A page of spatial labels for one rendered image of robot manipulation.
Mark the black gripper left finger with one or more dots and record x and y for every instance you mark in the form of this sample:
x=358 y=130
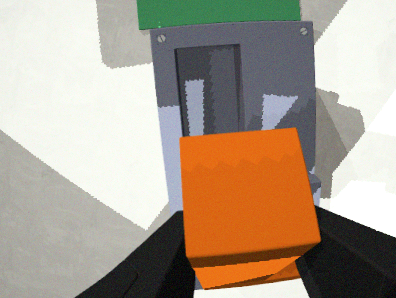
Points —
x=158 y=268

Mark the orange block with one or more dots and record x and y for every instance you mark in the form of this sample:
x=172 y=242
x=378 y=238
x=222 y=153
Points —
x=248 y=210

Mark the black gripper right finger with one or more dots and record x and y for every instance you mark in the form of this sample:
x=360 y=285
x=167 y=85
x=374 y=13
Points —
x=351 y=261

